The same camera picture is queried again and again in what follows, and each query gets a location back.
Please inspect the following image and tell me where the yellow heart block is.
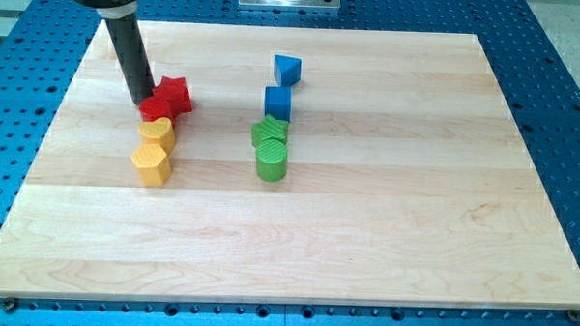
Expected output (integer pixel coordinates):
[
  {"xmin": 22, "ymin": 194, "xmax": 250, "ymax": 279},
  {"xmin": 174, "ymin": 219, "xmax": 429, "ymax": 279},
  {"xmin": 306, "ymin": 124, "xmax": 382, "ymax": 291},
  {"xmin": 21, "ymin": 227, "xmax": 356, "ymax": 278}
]
[{"xmin": 137, "ymin": 117, "xmax": 176, "ymax": 154}]

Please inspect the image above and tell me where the green cylinder block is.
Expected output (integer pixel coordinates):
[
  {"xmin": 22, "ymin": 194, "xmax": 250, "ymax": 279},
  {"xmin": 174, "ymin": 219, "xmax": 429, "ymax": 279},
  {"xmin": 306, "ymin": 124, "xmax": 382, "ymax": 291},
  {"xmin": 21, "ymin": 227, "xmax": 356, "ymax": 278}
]
[{"xmin": 255, "ymin": 139, "xmax": 288, "ymax": 182}]

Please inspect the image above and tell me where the red round block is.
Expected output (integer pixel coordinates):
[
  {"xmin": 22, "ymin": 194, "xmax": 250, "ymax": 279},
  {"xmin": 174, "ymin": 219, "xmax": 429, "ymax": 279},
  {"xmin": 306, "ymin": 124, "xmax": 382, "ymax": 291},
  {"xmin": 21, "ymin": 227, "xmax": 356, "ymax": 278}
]
[{"xmin": 138, "ymin": 96, "xmax": 175, "ymax": 122}]

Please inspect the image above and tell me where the blue perforated table plate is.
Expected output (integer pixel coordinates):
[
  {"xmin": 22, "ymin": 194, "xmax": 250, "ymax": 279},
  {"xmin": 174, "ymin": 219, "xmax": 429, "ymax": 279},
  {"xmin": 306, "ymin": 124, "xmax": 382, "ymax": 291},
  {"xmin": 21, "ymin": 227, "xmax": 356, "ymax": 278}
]
[{"xmin": 0, "ymin": 0, "xmax": 580, "ymax": 326}]

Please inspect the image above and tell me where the light wooden board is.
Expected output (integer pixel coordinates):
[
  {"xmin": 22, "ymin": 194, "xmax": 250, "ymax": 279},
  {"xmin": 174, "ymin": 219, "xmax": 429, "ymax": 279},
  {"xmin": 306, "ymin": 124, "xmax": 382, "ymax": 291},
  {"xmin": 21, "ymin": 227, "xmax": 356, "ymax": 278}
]
[{"xmin": 0, "ymin": 21, "xmax": 580, "ymax": 310}]

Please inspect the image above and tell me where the yellow hexagon block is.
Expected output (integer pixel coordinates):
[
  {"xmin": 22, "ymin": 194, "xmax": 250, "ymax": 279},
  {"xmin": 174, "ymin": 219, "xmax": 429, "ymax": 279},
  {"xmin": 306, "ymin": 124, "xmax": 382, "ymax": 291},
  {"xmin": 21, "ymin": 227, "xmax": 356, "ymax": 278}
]
[{"xmin": 130, "ymin": 143, "xmax": 172, "ymax": 187}]

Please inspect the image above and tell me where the blue triangle block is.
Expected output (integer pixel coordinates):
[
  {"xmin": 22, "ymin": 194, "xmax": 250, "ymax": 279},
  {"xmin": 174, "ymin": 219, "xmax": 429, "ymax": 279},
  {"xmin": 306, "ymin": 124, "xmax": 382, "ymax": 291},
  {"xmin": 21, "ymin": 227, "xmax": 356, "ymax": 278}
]
[{"xmin": 274, "ymin": 54, "xmax": 303, "ymax": 87}]

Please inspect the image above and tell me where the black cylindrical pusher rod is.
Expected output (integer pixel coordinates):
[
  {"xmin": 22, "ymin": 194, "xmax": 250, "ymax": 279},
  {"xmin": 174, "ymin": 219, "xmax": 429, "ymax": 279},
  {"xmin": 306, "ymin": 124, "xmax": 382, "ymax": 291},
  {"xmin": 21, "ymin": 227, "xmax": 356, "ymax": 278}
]
[{"xmin": 105, "ymin": 14, "xmax": 155, "ymax": 105}]

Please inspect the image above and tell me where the blue cube block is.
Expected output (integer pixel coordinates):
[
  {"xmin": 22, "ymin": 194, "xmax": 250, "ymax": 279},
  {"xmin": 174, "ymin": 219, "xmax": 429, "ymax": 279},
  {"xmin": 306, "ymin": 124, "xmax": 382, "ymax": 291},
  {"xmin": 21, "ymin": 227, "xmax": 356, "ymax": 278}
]
[{"xmin": 264, "ymin": 87, "xmax": 292, "ymax": 122}]

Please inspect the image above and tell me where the red star block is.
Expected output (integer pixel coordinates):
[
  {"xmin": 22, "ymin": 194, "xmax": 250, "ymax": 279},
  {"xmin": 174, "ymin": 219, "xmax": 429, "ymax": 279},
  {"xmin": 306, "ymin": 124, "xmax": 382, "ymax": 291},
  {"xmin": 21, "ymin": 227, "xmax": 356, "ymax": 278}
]
[{"xmin": 153, "ymin": 76, "xmax": 193, "ymax": 119}]

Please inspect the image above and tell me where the green star block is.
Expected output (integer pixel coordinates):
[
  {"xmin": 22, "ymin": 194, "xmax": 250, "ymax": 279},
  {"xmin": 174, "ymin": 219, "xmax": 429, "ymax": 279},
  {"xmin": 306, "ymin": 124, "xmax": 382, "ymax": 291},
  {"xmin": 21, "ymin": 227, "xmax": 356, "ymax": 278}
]
[{"xmin": 251, "ymin": 115, "xmax": 289, "ymax": 147}]

